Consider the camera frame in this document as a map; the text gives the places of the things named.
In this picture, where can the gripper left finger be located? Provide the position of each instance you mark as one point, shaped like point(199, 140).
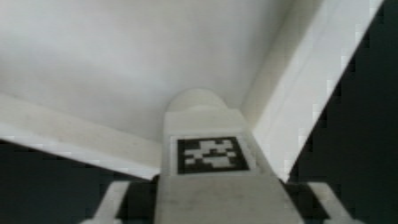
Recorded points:
point(127, 204)

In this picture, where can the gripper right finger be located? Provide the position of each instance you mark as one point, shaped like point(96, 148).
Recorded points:
point(318, 204)

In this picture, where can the white table leg front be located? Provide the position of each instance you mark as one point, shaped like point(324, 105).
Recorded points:
point(219, 188)

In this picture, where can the white square tabletop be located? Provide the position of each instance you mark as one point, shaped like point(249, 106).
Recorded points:
point(102, 56)

